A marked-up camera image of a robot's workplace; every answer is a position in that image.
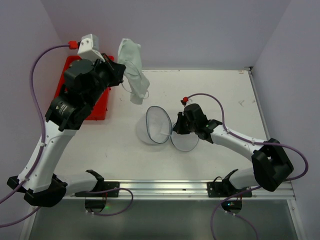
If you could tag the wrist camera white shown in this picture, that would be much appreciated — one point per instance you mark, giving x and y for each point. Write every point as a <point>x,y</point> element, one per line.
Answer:
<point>87,48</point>
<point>186,101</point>

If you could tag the white bra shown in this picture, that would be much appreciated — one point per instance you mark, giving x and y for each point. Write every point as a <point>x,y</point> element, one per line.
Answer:
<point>129,54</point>

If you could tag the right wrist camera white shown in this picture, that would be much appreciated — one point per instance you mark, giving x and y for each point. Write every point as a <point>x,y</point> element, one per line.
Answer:
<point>186,101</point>

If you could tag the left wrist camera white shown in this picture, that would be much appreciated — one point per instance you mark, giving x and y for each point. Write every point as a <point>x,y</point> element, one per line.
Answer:
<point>87,48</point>

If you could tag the aluminium mounting rail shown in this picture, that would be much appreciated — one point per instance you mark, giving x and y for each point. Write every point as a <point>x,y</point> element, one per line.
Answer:
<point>192,190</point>

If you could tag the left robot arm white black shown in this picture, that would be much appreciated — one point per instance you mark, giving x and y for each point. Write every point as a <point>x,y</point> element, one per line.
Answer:
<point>38,182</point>

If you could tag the white mesh laundry bag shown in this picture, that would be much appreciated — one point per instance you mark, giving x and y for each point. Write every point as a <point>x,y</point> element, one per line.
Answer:
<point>156,128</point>

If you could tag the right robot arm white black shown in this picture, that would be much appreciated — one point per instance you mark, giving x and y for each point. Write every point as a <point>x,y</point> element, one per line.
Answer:
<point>270,163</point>

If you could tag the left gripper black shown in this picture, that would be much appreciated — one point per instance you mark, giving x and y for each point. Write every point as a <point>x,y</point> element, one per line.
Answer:
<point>113,71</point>

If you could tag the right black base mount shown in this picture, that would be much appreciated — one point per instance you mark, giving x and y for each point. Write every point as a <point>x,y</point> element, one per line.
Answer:
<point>221,188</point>

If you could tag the red plastic tray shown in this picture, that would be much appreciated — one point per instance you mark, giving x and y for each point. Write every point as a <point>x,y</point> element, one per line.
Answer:
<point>101,107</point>

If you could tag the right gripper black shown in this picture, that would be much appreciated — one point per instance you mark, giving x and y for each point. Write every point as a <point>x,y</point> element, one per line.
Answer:
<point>180,123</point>

